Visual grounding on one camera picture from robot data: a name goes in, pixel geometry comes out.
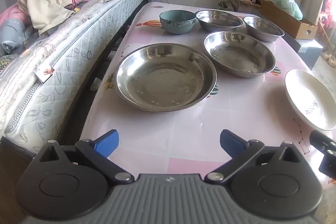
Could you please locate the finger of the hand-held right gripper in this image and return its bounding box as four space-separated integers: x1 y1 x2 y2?
309 131 336 155

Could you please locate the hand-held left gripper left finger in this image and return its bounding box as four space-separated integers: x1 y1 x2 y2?
33 130 135 185

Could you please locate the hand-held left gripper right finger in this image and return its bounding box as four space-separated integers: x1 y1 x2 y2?
204 130 306 184

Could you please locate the white black-rimmed ceramic plate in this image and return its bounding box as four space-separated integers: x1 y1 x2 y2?
285 69 336 131

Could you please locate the large stainless steel plate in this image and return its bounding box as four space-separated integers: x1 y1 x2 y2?
114 43 217 112

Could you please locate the medium stainless steel plate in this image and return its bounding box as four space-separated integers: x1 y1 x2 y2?
204 31 277 78

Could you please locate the stainless steel bowl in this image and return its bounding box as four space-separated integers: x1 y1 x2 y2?
196 10 244 32
242 16 285 43

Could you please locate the teal ceramic bowl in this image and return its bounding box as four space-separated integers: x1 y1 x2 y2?
159 10 197 35

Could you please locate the white slipper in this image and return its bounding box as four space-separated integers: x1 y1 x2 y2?
90 77 102 91

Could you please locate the pair of white shoes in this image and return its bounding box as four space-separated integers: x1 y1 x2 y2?
322 51 336 67

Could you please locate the white quilted mattress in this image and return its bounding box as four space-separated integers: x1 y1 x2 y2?
0 0 147 155

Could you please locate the mattress label tag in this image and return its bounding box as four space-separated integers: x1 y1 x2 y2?
35 67 55 83

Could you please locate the wooden stick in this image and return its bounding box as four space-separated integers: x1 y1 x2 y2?
318 20 336 49

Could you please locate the long cardboard box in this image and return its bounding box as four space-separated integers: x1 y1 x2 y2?
259 0 319 40

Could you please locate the pink floral cloth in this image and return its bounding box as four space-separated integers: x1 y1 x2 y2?
320 0 336 30

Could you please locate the green plastic bag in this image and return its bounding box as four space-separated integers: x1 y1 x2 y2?
271 0 303 20

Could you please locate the beige garment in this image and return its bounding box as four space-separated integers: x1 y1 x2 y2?
18 0 76 36

